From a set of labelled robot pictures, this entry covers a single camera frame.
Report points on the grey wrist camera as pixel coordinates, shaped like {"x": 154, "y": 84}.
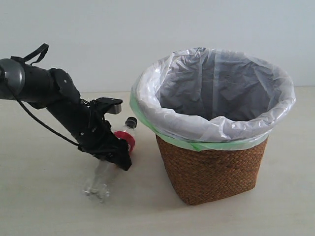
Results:
{"x": 107, "y": 105}

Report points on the woven brown waste basket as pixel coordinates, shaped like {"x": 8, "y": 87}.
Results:
{"x": 200, "y": 177}

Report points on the white plastic bin liner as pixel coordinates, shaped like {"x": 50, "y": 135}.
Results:
{"x": 203, "y": 99}

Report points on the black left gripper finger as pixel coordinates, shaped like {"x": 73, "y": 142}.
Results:
{"x": 105, "y": 156}
{"x": 121, "y": 154}

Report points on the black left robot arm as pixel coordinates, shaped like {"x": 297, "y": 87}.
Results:
{"x": 55, "y": 91}

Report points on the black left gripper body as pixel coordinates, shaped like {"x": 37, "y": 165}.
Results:
{"x": 99, "y": 140}

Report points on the red label clear bottle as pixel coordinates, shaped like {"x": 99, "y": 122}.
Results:
{"x": 100, "y": 185}

